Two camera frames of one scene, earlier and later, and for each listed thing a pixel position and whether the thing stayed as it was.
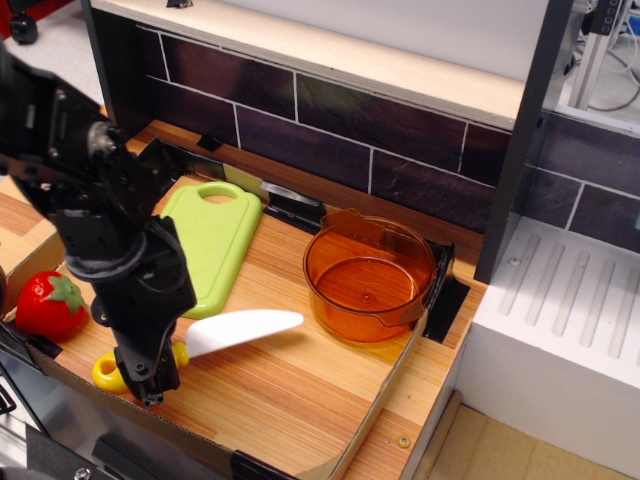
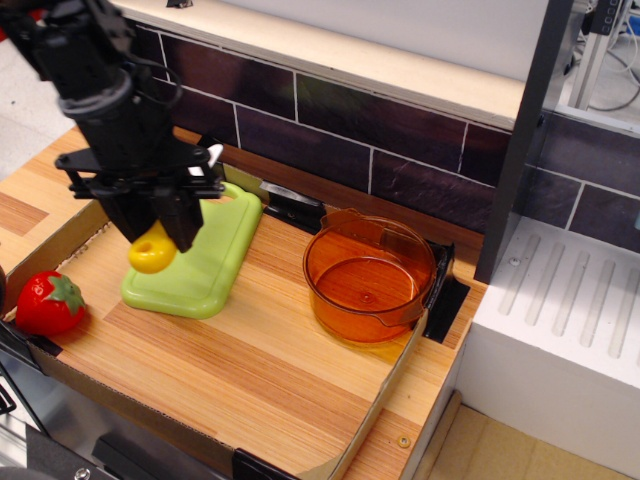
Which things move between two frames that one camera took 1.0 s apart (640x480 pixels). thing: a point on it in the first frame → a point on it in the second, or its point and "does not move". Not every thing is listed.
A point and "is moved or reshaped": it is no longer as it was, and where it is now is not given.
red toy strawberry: x=48 y=303 does not move
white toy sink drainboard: x=554 y=348 does not move
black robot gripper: x=141 y=304 → x=132 y=154
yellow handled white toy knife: x=203 y=334 is moved or reshaped
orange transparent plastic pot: x=368 y=279 does not move
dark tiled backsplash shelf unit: x=451 y=110 does not move
